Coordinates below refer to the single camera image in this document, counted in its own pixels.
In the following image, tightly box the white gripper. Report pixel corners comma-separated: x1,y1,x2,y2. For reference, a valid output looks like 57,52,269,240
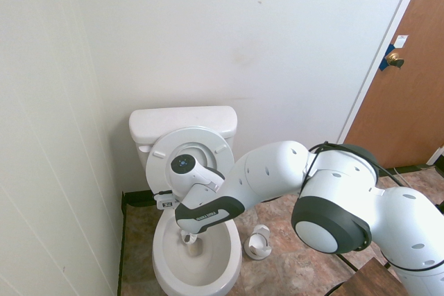
154,193,180,211

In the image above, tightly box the grey handled toilet brush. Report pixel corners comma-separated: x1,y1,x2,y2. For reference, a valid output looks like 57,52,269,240
179,229,199,245

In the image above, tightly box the white toilet seat and lid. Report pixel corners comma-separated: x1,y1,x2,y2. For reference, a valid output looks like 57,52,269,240
145,126,236,207

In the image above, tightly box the white toilet bowl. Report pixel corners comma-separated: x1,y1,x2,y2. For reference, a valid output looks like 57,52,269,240
151,202,243,296

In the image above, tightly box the white toilet tank lid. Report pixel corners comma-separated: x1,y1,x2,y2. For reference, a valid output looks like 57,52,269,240
128,105,239,145

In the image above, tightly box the white toilet brush holder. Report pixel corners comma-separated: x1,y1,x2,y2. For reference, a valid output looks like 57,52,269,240
245,225,273,261

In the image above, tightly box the dark wooden table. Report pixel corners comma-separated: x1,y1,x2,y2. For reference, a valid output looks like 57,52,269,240
341,256,406,296

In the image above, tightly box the blue tape strip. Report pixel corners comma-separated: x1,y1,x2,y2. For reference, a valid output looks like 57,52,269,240
379,43,398,72

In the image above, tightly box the brass door knob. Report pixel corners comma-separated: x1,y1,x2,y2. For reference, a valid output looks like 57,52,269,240
386,52,405,69

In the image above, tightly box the brown wooden door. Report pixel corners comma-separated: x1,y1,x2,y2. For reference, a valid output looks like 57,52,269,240
345,0,444,169

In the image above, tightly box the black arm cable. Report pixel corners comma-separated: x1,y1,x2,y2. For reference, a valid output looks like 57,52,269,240
300,140,409,252

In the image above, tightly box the black floor cable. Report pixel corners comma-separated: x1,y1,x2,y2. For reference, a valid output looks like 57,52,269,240
325,281,348,296

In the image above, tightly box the white door frame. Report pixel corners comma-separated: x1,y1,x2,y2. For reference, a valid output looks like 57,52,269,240
337,0,432,146

